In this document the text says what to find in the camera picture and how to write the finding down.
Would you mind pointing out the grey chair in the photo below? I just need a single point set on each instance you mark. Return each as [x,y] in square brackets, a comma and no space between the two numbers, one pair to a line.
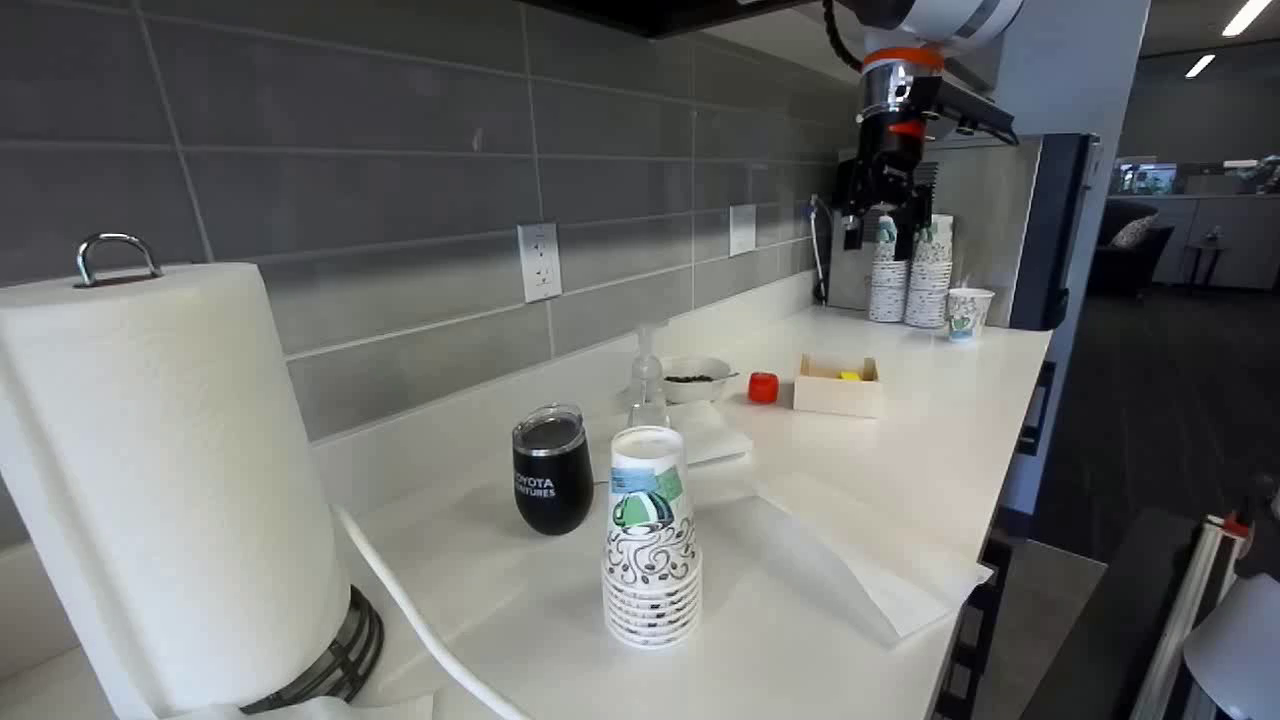
[1243,655]

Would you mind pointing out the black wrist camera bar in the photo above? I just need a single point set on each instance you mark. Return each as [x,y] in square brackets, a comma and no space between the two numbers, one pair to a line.
[975,111]

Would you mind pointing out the clear plastic bottle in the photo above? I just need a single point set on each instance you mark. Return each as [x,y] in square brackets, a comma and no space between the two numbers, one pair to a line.
[645,392]

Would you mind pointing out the background display screen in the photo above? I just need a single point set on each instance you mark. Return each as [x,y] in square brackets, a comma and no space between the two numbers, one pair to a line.
[1146,178]

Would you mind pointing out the white paper napkin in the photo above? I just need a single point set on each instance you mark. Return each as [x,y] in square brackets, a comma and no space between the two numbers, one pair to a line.
[853,562]

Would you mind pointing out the ceiling light strip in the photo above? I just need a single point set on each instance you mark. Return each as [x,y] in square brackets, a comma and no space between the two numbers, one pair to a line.
[1201,65]
[1246,18]

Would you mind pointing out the light wooden box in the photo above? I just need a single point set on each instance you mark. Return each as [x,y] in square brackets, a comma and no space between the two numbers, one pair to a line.
[839,397]

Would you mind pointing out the black stemless tumbler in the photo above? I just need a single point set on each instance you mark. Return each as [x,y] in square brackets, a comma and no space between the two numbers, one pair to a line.
[552,473]

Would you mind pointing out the white paper cup stack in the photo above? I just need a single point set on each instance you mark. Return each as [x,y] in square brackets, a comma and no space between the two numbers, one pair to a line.
[931,280]
[886,280]

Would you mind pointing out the white paper towel roll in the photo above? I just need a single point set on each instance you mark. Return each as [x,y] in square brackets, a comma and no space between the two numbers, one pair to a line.
[163,483]

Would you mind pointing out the black metal paper towel holder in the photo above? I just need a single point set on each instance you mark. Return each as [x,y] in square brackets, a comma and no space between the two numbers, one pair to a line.
[349,655]

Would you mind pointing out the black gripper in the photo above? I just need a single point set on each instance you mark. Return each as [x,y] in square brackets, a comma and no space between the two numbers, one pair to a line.
[880,170]

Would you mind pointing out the dark background couch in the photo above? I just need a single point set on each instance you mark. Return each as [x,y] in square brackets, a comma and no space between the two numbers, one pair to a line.
[1128,254]

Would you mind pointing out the dark upright panel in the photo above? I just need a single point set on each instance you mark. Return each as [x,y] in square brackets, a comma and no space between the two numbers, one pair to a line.
[1052,232]

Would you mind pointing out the small red cup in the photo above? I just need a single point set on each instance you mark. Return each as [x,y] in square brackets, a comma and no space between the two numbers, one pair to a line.
[760,389]

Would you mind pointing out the small white bowl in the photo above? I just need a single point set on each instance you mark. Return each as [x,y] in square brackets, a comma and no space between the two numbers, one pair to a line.
[697,383]

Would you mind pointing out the white pole red tip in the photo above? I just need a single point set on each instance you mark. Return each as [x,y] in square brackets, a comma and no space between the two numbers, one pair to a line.
[1193,603]

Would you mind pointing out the white wall outlet plate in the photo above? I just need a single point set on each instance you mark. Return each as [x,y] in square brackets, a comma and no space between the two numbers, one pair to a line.
[743,228]
[536,262]

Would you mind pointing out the yellow block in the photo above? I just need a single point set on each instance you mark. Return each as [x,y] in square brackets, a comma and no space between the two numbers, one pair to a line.
[850,373]

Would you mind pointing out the single patterned paper cup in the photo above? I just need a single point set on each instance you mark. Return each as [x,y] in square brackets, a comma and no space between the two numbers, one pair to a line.
[970,312]

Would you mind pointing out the tall patterned paper cup stack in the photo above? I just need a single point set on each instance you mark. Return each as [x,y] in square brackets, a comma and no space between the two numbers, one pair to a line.
[651,562]

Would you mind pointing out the folded white paper stack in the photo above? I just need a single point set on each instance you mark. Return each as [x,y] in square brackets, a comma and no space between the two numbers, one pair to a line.
[713,440]

